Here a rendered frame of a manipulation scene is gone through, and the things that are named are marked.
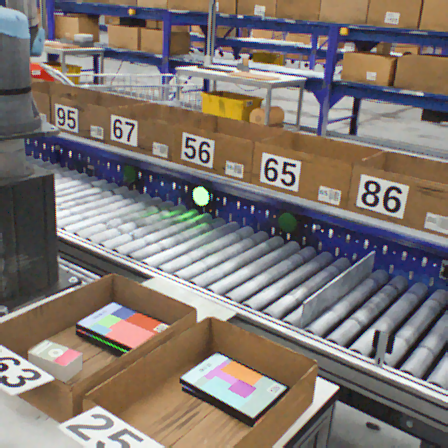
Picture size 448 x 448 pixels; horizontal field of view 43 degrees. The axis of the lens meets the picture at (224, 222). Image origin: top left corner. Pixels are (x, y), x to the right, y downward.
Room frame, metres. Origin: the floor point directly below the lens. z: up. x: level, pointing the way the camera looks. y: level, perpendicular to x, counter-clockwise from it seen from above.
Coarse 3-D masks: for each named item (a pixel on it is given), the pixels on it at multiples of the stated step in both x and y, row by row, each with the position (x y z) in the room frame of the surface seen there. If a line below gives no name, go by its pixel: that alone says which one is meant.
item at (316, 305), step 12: (372, 252) 1.67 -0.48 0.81; (360, 264) 1.59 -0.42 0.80; (372, 264) 1.67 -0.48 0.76; (348, 276) 1.52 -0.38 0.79; (360, 276) 1.60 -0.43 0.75; (324, 288) 1.39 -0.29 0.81; (336, 288) 1.46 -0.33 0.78; (348, 288) 1.53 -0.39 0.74; (312, 300) 1.34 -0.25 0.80; (324, 300) 1.40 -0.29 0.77; (336, 300) 1.47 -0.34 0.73; (312, 312) 1.35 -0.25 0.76; (300, 324) 1.30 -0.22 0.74
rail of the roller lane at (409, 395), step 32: (64, 256) 1.77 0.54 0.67; (96, 256) 1.68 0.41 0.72; (192, 288) 1.47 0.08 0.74; (256, 320) 1.31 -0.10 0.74; (320, 352) 1.20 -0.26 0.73; (352, 352) 1.19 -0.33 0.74; (352, 384) 1.15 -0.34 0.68; (384, 384) 1.11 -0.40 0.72; (416, 384) 1.08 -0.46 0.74; (416, 416) 1.06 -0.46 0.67
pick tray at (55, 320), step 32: (96, 288) 1.27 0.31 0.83; (128, 288) 1.28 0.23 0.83; (32, 320) 1.11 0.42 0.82; (64, 320) 1.18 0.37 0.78; (192, 320) 1.15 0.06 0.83; (96, 352) 1.09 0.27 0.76; (128, 352) 0.97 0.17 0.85; (64, 384) 0.86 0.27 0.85; (96, 384) 0.90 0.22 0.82; (64, 416) 0.86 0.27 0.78
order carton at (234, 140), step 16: (176, 128) 2.27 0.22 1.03; (192, 128) 2.22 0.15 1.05; (208, 128) 2.47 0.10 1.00; (224, 128) 2.49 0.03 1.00; (240, 128) 2.44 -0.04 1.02; (256, 128) 2.40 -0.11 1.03; (272, 128) 2.35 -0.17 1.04; (176, 144) 2.27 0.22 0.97; (224, 144) 2.13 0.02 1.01; (240, 144) 2.09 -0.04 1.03; (176, 160) 2.27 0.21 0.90; (224, 160) 2.13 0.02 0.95; (240, 160) 2.09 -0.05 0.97; (224, 176) 2.13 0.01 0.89
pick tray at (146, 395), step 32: (160, 352) 1.00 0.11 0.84; (192, 352) 1.09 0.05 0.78; (224, 352) 1.11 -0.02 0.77; (256, 352) 1.06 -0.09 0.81; (288, 352) 1.02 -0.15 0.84; (128, 384) 0.92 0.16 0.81; (160, 384) 1.00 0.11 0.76; (288, 384) 1.02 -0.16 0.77; (128, 416) 0.89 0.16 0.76; (160, 416) 0.90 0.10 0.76; (192, 416) 0.90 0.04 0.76; (224, 416) 0.91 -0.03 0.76; (288, 416) 0.89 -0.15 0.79
